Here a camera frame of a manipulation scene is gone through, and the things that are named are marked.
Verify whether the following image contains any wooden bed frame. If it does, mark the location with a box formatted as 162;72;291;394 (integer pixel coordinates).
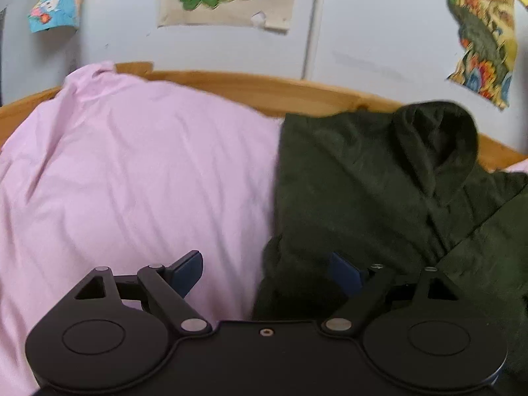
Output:
0;62;528;173

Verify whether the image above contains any dark green hoodie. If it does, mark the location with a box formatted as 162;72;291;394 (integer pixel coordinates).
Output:
251;100;528;396

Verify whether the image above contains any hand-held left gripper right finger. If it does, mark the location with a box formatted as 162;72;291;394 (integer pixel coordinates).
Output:
322;251;459;335

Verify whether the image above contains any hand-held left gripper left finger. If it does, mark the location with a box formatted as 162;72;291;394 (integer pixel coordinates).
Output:
73;249;210;335

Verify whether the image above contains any pink bed sheet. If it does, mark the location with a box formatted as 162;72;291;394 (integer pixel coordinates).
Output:
0;61;528;396

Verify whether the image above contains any white wall pipe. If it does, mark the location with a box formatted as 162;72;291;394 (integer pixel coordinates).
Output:
302;0;331;80

